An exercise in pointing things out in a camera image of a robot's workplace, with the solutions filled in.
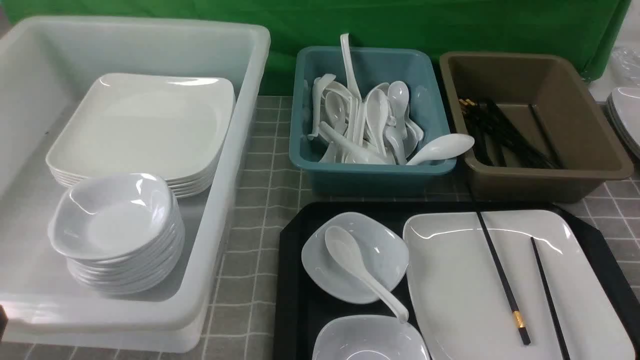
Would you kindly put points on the white soup spoon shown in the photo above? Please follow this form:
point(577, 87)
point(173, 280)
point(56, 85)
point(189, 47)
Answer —
point(345, 251)

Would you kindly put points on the white square bowl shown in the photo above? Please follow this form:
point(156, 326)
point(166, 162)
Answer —
point(384, 254)

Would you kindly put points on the large white rice plate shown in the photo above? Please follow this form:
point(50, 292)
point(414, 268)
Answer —
point(460, 304)

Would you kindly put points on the black chopstick with gold band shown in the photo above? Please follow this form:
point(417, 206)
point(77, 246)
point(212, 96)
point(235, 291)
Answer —
point(507, 289)

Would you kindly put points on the plain black chopstick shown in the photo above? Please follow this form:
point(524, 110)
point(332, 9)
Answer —
point(562, 345)

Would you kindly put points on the pile of white spoons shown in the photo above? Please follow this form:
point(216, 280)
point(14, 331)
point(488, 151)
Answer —
point(375, 131)

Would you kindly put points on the upright white spoon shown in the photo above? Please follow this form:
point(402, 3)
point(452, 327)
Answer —
point(348, 65)

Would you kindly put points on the teal plastic bin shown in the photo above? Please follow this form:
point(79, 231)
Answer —
point(372, 66)

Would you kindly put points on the white spoon over bin edge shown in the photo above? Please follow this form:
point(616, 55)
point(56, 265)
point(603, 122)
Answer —
point(442, 148)

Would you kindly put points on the black serving tray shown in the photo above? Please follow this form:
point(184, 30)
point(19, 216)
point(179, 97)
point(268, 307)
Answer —
point(303, 309)

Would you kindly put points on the stack of white square plates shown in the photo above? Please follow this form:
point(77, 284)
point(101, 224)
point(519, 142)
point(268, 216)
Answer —
point(169, 126)

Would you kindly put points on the grey checked tablecloth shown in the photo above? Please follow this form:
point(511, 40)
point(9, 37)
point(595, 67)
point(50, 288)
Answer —
point(239, 317)

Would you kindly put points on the bundle of black chopsticks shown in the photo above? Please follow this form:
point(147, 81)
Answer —
point(485, 119)

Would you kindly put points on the stack of white bowls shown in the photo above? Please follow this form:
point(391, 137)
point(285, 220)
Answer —
point(121, 234)

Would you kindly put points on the brown plastic bin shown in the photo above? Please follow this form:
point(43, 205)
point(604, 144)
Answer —
point(536, 91)

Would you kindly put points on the large white plastic tub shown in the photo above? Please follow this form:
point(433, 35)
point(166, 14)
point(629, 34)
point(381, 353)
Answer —
point(48, 63)

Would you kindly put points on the green backdrop cloth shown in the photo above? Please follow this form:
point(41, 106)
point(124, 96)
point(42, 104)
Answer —
point(581, 31)

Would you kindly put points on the white plates at right edge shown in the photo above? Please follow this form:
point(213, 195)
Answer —
point(623, 105)

